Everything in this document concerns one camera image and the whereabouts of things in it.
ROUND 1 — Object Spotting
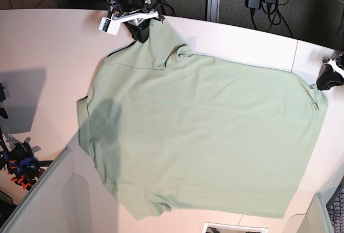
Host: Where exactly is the grey partition panel right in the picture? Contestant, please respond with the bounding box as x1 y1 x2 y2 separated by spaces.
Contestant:
283 194 334 233

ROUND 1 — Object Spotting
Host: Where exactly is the grey partition panel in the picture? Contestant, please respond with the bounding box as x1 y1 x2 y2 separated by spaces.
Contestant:
283 194 334 233
0 147 89 233

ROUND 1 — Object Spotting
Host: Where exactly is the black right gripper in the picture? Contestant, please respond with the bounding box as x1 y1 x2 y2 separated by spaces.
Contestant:
115 0 151 43

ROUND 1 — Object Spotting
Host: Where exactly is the grey partition panel left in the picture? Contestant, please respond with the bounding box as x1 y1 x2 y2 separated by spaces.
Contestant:
0 147 89 233

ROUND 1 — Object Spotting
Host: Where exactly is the light green polo shirt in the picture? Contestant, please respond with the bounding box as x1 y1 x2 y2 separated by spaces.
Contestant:
77 20 328 220

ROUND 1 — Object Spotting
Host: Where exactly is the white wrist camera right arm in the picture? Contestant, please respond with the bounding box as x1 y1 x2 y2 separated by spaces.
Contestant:
98 11 164 35

